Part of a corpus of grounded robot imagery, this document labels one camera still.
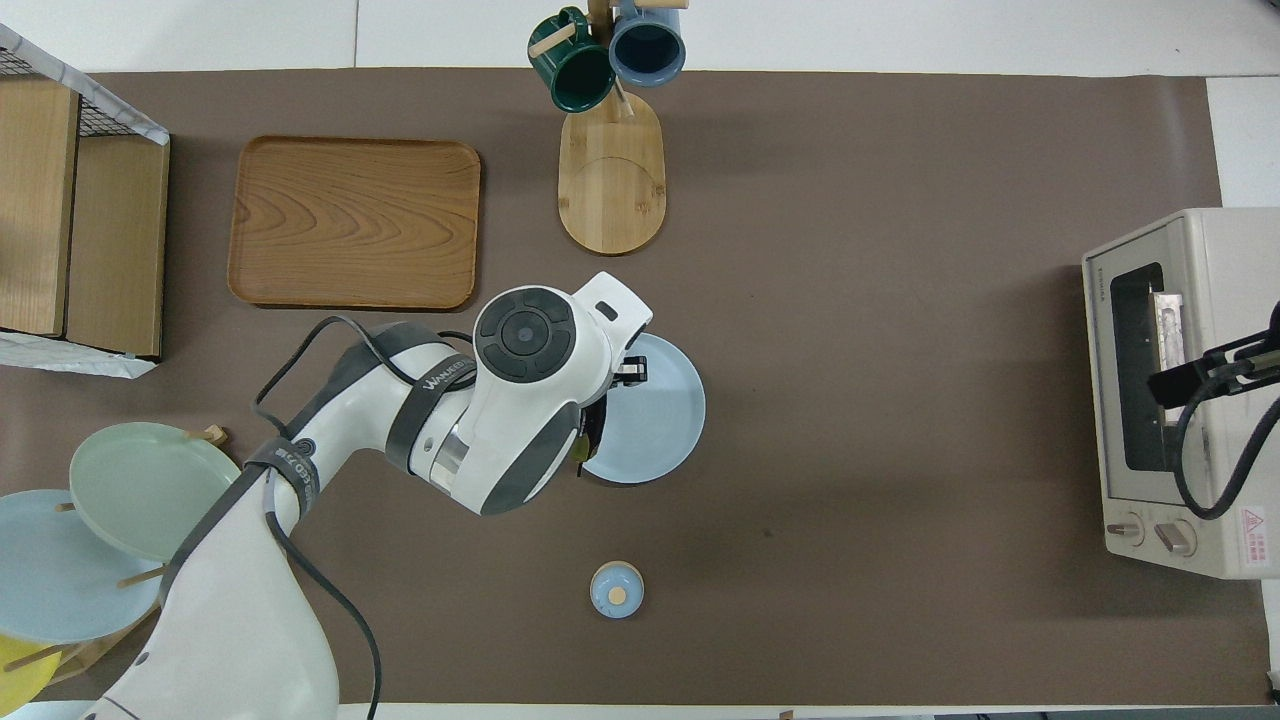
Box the brown table mat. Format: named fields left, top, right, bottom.
left=0, top=68, right=1271, bottom=706

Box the wooden plate rack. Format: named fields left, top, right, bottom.
left=0, top=425, right=229, bottom=686

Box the blue mug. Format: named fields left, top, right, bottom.
left=608, top=0, right=688, bottom=88

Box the light blue racked plate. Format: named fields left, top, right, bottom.
left=0, top=489, right=166, bottom=644

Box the glass oven door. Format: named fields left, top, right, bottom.
left=1083, top=225, right=1214, bottom=504

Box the black wire basket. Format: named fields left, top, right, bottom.
left=0, top=25, right=166, bottom=141

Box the rectangular wooden tray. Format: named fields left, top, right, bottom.
left=228, top=136, right=482, bottom=311

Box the wooden stepped shelf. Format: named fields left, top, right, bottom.
left=0, top=75, right=171, bottom=359

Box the light blue serving plate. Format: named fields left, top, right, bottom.
left=580, top=332, right=707, bottom=486

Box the dark green mug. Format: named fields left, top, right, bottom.
left=528, top=7, right=617, bottom=114

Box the pale green plate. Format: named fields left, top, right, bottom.
left=69, top=422, right=246, bottom=562

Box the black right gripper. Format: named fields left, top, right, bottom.
left=1148, top=330, right=1280, bottom=406

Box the beige toaster oven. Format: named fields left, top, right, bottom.
left=1082, top=207, right=1280, bottom=581

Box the yellow plate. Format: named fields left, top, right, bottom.
left=0, top=633, right=61, bottom=716

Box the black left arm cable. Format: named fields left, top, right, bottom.
left=252, top=315, right=476, bottom=720

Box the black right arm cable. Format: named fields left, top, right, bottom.
left=1172, top=365, right=1280, bottom=521

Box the wooden mug tree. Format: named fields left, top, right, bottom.
left=528, top=0, right=691, bottom=256

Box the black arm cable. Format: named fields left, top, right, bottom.
left=1172, top=365, right=1280, bottom=521
left=252, top=315, right=476, bottom=720

